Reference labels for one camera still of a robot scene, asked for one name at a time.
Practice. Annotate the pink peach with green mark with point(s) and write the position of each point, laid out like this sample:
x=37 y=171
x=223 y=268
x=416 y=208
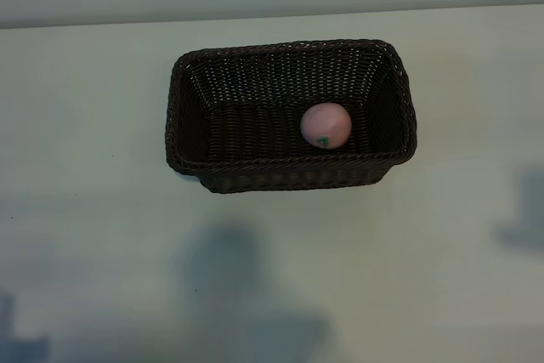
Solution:
x=325 y=123

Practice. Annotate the dark brown wicker basket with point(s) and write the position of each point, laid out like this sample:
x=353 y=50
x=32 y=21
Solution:
x=246 y=133

